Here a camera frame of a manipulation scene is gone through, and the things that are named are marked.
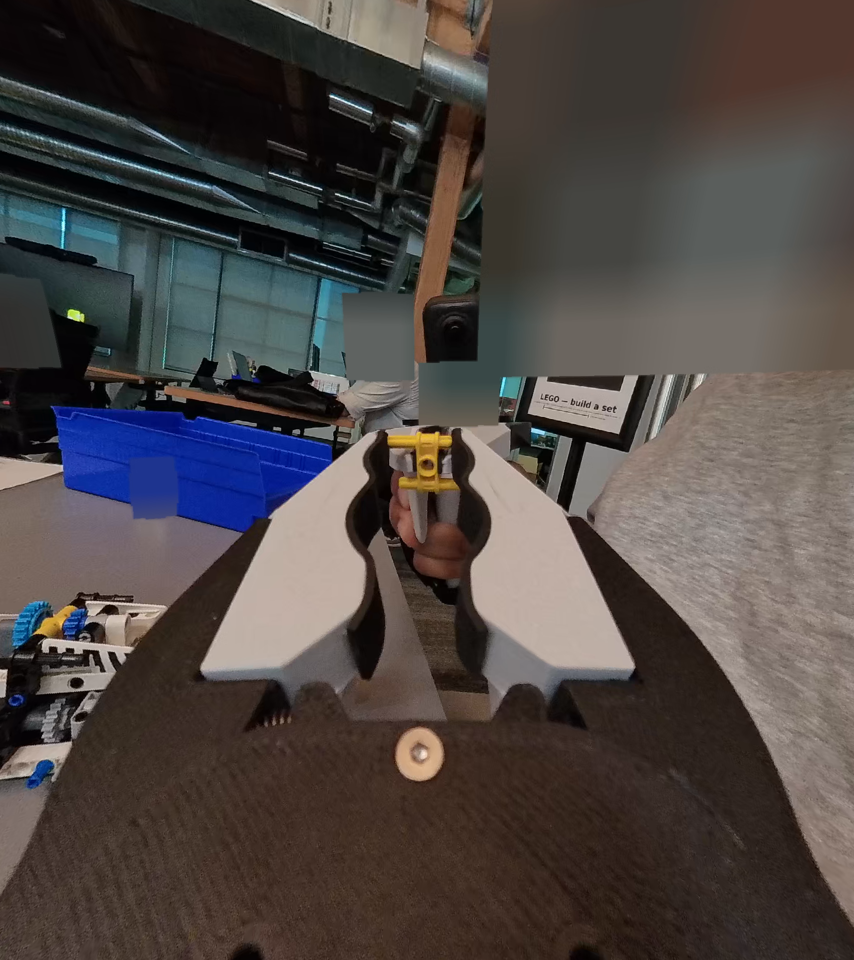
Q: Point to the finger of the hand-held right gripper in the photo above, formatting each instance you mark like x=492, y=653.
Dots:
x=449, y=506
x=421, y=517

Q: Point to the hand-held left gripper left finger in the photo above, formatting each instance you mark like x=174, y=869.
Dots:
x=299, y=592

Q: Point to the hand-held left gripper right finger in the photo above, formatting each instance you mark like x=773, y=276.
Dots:
x=539, y=600

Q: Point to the yellow lego connector piece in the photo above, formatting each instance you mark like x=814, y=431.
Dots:
x=423, y=457

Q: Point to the zebra striped lego plane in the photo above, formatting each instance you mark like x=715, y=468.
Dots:
x=36, y=675

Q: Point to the person's right hand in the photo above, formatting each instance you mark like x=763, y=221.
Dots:
x=438, y=551

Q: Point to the blue plastic bin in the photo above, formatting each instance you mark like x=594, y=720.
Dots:
x=209, y=465

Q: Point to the black bag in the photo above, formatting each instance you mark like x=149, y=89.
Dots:
x=284, y=390

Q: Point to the wooden edged desk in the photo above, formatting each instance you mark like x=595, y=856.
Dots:
x=246, y=405

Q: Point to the black monitor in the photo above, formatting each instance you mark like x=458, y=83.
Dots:
x=96, y=300

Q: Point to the wooden support post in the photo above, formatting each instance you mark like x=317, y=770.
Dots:
x=449, y=210

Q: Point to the silver air duct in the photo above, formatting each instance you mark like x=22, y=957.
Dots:
x=453, y=75

